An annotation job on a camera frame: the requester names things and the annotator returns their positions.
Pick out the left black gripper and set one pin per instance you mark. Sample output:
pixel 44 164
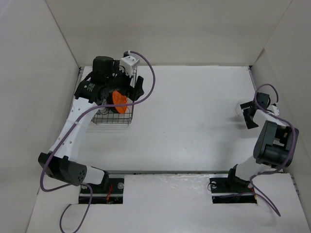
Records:
pixel 117 71

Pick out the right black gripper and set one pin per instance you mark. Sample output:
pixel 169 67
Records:
pixel 250 124

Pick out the orange plate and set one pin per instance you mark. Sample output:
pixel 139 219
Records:
pixel 119 99

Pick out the white plate green rim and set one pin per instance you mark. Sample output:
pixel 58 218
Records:
pixel 103 111

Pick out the clear glass plate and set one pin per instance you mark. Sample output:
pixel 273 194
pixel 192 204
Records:
pixel 239 110

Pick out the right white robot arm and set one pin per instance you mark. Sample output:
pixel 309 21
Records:
pixel 274 147

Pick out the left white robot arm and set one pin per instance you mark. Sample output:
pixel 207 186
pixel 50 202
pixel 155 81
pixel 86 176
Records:
pixel 60 162

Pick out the grey wire dish rack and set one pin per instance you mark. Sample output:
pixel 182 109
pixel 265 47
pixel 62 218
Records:
pixel 112 117

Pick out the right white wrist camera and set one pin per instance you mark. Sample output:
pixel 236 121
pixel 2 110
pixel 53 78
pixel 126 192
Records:
pixel 274 109

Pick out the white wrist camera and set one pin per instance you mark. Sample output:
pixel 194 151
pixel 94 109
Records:
pixel 274 109
pixel 128 64

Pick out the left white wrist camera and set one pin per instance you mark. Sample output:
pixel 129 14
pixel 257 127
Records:
pixel 128 64

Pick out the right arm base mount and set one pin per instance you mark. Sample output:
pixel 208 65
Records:
pixel 225 192

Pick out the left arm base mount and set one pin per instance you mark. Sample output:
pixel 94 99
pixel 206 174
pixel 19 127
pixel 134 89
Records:
pixel 110 193

